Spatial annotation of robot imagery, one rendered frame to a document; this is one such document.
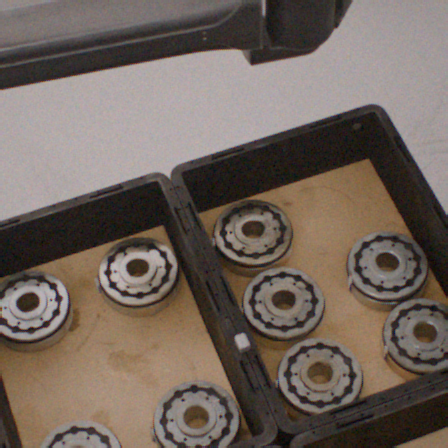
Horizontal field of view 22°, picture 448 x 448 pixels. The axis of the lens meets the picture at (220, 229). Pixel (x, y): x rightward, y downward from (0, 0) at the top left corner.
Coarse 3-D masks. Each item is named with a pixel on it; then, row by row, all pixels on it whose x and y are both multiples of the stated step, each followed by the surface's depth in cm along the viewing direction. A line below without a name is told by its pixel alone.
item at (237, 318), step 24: (336, 120) 154; (384, 120) 153; (264, 144) 151; (192, 168) 150; (408, 168) 149; (432, 192) 146; (192, 216) 146; (216, 264) 142; (240, 312) 138; (264, 384) 133; (408, 384) 132; (432, 384) 132; (336, 408) 131; (360, 408) 131; (288, 432) 129
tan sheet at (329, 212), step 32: (288, 192) 159; (320, 192) 159; (352, 192) 159; (384, 192) 159; (320, 224) 156; (352, 224) 156; (384, 224) 156; (320, 256) 153; (320, 288) 151; (352, 320) 148; (384, 320) 148; (352, 352) 146; (384, 384) 143; (288, 416) 141
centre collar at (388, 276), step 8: (376, 248) 149; (384, 248) 149; (392, 248) 149; (376, 256) 149; (400, 256) 149; (368, 264) 149; (376, 264) 148; (400, 264) 148; (376, 272) 148; (384, 272) 147; (392, 272) 147; (400, 272) 147
